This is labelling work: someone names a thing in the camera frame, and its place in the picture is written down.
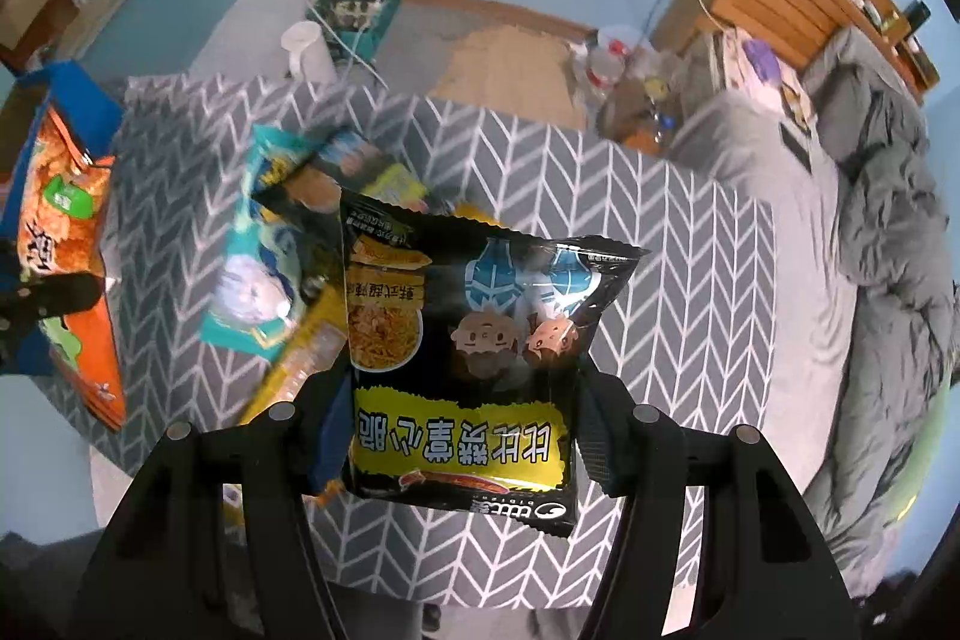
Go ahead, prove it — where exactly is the grey pillow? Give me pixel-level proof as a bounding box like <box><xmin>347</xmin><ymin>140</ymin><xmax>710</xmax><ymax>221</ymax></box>
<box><xmin>801</xmin><ymin>26</ymin><xmax>912</xmax><ymax>161</ymax></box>

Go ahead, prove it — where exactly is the grey duvet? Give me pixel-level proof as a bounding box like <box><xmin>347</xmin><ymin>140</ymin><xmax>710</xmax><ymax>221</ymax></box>
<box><xmin>806</xmin><ymin>85</ymin><xmax>960</xmax><ymax>581</ymax></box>

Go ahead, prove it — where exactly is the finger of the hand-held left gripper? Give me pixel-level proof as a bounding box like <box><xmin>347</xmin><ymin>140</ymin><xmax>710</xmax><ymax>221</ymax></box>
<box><xmin>0</xmin><ymin>275</ymin><xmax>104</xmax><ymax>330</ymax></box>

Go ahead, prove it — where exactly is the brown cardboard floor sheet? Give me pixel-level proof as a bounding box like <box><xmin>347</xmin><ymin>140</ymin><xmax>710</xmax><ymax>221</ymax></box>
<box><xmin>431</xmin><ymin>25</ymin><xmax>590</xmax><ymax>127</ymax></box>

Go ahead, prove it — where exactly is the blue-rimmed cardboard box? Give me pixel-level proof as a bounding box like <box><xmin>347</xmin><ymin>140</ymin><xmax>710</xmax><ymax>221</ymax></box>
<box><xmin>0</xmin><ymin>61</ymin><xmax>125</xmax><ymax>378</ymax></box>

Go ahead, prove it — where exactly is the large orange chip bag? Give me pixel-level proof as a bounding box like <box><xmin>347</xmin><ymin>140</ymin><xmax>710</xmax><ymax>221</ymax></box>
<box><xmin>16</xmin><ymin>104</ymin><xmax>121</xmax><ymax>311</ymax></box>

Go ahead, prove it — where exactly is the purple cloth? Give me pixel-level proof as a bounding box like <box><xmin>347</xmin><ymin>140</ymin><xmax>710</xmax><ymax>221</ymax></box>
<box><xmin>742</xmin><ymin>40</ymin><xmax>781</xmax><ymax>82</ymax></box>

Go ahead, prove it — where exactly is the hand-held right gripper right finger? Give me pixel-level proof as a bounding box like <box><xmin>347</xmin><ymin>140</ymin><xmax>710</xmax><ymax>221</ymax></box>
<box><xmin>574</xmin><ymin>362</ymin><xmax>863</xmax><ymax>640</ymax></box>

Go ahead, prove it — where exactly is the white cylindrical pitcher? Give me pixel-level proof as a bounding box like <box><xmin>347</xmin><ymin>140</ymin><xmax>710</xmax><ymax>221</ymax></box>
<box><xmin>281</xmin><ymin>20</ymin><xmax>338</xmax><ymax>86</ymax></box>

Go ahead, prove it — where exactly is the orange drink bottle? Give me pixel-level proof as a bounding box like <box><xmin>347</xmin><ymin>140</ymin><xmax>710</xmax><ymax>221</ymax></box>
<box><xmin>622</xmin><ymin>122</ymin><xmax>665</xmax><ymax>154</ymax></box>

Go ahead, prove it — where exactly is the brown jar yellow lid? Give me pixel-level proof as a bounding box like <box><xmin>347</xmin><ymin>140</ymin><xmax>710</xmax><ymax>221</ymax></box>
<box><xmin>637</xmin><ymin>74</ymin><xmax>676</xmax><ymax>112</ymax></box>

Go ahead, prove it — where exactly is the clear red-capped bottle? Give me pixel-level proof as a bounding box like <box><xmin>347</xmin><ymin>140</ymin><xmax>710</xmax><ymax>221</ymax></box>
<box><xmin>581</xmin><ymin>44</ymin><xmax>623</xmax><ymax>94</ymax></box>

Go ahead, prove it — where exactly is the teal snack packet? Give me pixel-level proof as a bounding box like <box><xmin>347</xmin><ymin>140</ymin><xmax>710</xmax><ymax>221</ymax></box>
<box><xmin>201</xmin><ymin>122</ymin><xmax>353</xmax><ymax>356</ymax></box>

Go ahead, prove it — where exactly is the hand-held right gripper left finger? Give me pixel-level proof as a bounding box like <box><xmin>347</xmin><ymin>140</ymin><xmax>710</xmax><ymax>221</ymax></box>
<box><xmin>66</xmin><ymin>364</ymin><xmax>353</xmax><ymax>640</ymax></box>

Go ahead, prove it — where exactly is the brown cardboard box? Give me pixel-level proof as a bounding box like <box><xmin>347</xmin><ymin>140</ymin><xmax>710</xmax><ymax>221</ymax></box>
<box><xmin>0</xmin><ymin>0</ymin><xmax>83</xmax><ymax>49</ymax></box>

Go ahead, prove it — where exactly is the long yellow snack packet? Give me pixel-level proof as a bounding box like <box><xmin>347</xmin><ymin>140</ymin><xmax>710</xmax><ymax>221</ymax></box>
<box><xmin>223</xmin><ymin>287</ymin><xmax>353</xmax><ymax>527</ymax></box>

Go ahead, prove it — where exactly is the orange cartoon crisps packet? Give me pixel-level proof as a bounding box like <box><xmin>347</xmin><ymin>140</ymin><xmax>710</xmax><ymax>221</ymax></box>
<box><xmin>37</xmin><ymin>308</ymin><xmax>127</xmax><ymax>435</ymax></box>

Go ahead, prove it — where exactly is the black phone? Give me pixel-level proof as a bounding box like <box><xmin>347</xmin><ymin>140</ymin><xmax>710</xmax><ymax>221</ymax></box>
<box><xmin>780</xmin><ymin>126</ymin><xmax>815</xmax><ymax>176</ymax></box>

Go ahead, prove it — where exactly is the white patterned storage bag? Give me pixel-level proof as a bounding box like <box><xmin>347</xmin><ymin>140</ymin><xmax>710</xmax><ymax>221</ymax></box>
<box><xmin>705</xmin><ymin>29</ymin><xmax>815</xmax><ymax>127</ymax></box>

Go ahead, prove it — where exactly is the black noodle snack packet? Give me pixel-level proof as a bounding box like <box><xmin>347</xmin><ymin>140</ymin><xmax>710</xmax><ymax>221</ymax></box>
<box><xmin>337</xmin><ymin>186</ymin><xmax>652</xmax><ymax>540</ymax></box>
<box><xmin>296</xmin><ymin>130</ymin><xmax>432</xmax><ymax>217</ymax></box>

